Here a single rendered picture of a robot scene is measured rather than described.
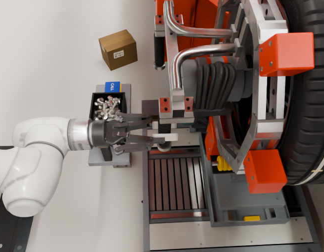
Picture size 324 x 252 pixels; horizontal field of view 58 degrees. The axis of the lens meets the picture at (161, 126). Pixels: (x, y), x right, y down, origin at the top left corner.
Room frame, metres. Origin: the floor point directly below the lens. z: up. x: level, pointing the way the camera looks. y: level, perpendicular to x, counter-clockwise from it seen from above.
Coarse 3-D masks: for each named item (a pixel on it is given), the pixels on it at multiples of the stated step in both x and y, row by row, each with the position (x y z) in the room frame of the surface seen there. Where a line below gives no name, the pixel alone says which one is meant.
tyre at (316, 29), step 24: (288, 0) 0.61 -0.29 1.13; (312, 0) 0.55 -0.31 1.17; (312, 24) 0.50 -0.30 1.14; (312, 72) 0.42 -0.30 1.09; (312, 96) 0.38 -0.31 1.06; (312, 120) 0.35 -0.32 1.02; (240, 144) 0.55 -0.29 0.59; (288, 144) 0.35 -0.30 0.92; (312, 144) 0.33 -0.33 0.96; (288, 168) 0.31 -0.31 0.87; (312, 168) 0.31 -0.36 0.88
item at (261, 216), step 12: (204, 132) 0.87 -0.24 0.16; (204, 144) 0.80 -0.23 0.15; (204, 156) 0.72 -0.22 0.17; (204, 168) 0.67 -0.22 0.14; (216, 204) 0.47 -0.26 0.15; (216, 216) 0.41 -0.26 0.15; (228, 216) 0.40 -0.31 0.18; (240, 216) 0.41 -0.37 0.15; (252, 216) 0.40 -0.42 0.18; (264, 216) 0.41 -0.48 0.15; (276, 216) 0.41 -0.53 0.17; (288, 216) 0.41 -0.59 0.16
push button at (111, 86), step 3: (111, 81) 0.96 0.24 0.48; (114, 81) 0.96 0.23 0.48; (117, 81) 0.96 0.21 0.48; (105, 84) 0.94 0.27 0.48; (108, 84) 0.94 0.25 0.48; (111, 84) 0.94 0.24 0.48; (114, 84) 0.94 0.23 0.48; (117, 84) 0.94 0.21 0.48; (105, 87) 0.92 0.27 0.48; (108, 87) 0.92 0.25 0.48; (111, 87) 0.92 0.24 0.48; (114, 87) 0.92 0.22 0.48; (117, 87) 0.92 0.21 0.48; (105, 90) 0.90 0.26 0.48; (108, 90) 0.90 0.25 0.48; (111, 90) 0.90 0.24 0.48; (114, 90) 0.90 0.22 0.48; (117, 90) 0.90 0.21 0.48
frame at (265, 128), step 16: (224, 0) 0.83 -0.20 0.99; (240, 0) 0.81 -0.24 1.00; (256, 0) 0.62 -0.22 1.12; (272, 0) 0.62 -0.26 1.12; (256, 16) 0.56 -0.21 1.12; (272, 16) 0.57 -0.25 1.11; (256, 32) 0.52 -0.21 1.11; (272, 32) 0.51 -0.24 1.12; (256, 48) 0.50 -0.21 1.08; (256, 64) 0.48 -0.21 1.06; (256, 80) 0.45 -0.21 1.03; (272, 80) 0.46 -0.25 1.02; (256, 96) 0.42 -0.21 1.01; (272, 96) 0.43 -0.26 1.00; (256, 112) 0.40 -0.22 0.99; (272, 112) 0.41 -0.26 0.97; (256, 128) 0.37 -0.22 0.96; (272, 128) 0.36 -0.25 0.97; (224, 144) 0.52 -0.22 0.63; (256, 144) 0.36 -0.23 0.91; (272, 144) 0.36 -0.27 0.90; (240, 160) 0.37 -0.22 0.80
